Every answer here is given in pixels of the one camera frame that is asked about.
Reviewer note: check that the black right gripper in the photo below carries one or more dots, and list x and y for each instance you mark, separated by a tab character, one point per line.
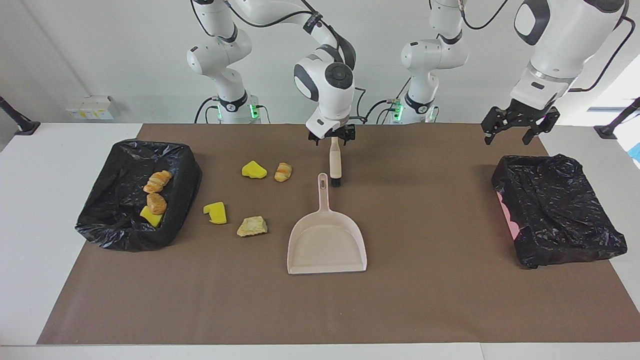
332	131

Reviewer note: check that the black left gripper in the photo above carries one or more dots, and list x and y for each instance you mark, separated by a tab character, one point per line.
527	114

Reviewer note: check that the beige brush black bristles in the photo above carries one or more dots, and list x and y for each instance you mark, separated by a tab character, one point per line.
335	162

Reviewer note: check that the beige plastic dustpan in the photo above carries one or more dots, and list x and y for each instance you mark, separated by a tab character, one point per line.
325	245

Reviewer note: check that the orange striped sponge piece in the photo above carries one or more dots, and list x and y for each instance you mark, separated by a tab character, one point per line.
157	181
283	173

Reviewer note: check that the round brown sponge chunk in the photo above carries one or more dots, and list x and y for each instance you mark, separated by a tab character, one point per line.
156	203

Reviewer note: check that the small yellow sponge piece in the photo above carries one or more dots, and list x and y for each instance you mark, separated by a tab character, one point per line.
150	217

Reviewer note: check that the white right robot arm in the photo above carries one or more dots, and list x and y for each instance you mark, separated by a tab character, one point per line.
330	95

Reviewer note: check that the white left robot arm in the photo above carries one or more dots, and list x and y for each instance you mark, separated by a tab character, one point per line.
555	45

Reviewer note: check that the pink bin with black bag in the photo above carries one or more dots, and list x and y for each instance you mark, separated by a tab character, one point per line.
555	215

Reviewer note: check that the bin lined with black bag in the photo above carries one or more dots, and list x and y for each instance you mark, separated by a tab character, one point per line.
115	220

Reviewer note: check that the flat yellow sponge piece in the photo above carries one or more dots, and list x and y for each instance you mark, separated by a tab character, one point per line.
253	170

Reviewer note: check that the pale beige sponge chunk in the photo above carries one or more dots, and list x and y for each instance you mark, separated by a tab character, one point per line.
252	227

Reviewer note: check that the blue object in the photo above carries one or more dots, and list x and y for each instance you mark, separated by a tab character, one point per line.
636	152

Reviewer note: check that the notched yellow sponge piece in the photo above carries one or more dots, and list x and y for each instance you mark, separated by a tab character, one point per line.
216	214

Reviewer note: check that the brown table mat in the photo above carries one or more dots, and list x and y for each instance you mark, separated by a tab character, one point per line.
320	310

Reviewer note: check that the white box yellow label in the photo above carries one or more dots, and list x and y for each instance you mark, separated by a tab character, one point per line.
100	107
75	112

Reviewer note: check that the black camera stand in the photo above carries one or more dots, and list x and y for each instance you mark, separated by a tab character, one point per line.
27	128
606	132

